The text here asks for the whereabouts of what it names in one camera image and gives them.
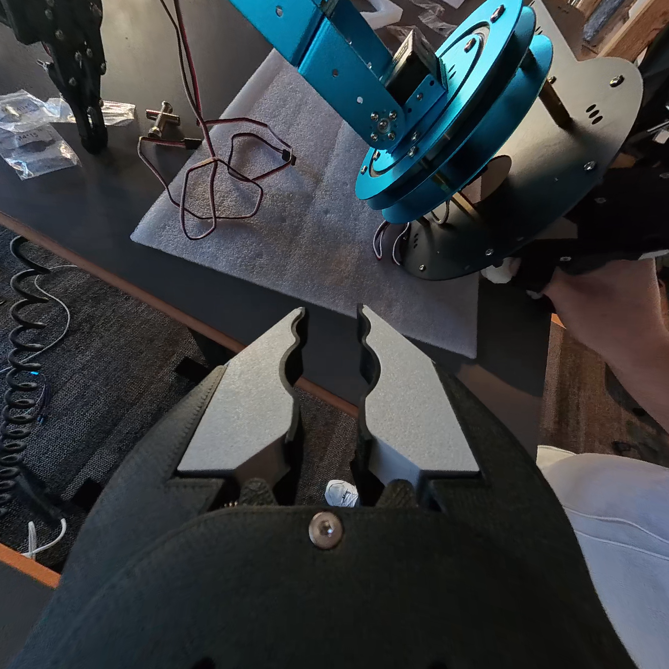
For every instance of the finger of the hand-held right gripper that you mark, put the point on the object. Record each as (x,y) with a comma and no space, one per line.
(567,229)

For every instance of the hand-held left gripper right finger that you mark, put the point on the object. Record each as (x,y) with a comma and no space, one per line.
(418,418)

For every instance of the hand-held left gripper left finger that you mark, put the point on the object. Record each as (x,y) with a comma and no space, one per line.
(235,418)

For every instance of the blue and black toy robot arm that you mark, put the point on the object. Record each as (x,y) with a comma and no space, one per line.
(470,130)

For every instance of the person's right forearm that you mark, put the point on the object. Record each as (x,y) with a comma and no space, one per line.
(648,376)

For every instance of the person's right hand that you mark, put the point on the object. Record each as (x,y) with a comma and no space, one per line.
(606,303)

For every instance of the white shoe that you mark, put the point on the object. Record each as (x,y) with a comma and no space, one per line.
(339,494)

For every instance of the white foam sheet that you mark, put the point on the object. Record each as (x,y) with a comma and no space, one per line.
(313,251)

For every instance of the person's white clothing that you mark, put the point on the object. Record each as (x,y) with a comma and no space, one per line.
(627,549)

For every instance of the scattered small parts bags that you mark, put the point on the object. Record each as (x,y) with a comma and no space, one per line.
(434,10)

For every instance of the silver cross wrench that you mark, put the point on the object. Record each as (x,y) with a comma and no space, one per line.
(163,119)

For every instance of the white square foam frame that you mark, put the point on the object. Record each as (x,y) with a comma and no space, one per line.
(387,13)

